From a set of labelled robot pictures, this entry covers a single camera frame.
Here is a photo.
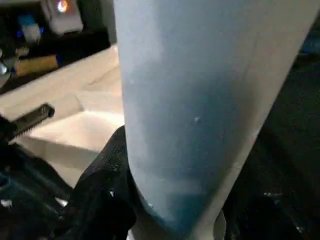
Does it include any yellow cardboard box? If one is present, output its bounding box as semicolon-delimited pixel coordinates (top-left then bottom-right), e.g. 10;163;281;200
14;54;62;76

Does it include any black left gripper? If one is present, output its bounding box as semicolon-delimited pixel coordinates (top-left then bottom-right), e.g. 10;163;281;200
0;103;55;147

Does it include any white box with lit display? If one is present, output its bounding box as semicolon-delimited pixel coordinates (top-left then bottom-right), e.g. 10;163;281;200
41;0;84;34

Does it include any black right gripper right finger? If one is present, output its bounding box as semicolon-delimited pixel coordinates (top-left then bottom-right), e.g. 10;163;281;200
222;134;320;240

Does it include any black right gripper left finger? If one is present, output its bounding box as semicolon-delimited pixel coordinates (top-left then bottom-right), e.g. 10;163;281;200
53;124;138;240

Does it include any black mat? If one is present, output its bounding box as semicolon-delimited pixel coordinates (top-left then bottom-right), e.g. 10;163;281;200
0;53;320;240

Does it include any white plastic table leg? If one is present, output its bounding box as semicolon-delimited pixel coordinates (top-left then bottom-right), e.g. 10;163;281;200
112;0;319;240

